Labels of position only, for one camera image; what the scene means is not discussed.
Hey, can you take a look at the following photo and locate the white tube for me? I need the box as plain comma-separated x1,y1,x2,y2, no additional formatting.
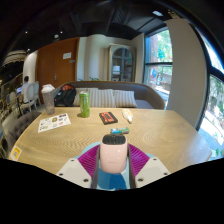
121,108,134,124

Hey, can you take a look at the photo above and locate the grey curved sofa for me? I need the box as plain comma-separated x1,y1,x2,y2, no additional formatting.
53,80,166,110

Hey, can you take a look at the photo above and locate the yellow and white card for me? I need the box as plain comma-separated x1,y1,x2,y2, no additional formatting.
8,145,23,162

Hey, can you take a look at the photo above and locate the black-framed window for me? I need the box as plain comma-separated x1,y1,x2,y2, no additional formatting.
143,28,174,109

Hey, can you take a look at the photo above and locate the clear shaker bottle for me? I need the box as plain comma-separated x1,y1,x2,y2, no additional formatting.
40,83,56,116

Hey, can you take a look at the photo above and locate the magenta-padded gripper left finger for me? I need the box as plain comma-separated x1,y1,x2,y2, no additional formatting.
55,143,101,190

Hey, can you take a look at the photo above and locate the green drink can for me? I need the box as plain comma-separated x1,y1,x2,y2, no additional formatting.
78,90,91,119

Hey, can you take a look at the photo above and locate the brown wooden door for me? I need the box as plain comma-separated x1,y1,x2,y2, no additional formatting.
36,37,80,105

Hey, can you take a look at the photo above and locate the group of white chairs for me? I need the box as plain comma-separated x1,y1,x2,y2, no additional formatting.
8,81,41,116

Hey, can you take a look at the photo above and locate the person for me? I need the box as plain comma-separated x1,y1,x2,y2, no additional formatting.
20,75,32,104

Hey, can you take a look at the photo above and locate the small green blue pack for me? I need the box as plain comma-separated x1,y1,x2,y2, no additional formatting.
110,126,130,135

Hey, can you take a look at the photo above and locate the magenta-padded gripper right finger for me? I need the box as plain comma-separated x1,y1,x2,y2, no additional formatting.
127,143,172,190

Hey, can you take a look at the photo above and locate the blue cloud-shaped mouse pad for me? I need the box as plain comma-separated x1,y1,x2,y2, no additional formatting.
81,141,156,191

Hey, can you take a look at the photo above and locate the white sticker sheet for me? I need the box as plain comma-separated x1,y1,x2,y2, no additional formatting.
37,112,72,134

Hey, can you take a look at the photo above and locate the arched glass cabinet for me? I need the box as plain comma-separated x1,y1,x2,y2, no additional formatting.
107,43,137,83

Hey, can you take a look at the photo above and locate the striped cushion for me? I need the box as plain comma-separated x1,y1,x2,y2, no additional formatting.
73,87,99,108
113,89,138,108
89,88,117,108

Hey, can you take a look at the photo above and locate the pink computer mouse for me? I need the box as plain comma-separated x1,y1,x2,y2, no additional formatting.
99,133,129,174

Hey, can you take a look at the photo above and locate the black and red box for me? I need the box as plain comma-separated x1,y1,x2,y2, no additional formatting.
98,111,119,126

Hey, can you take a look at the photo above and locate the large curved window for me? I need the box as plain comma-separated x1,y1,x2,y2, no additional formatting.
196,33,224,158

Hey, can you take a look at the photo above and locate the grey tufted bench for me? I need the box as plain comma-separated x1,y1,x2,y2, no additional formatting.
1,110,43,158

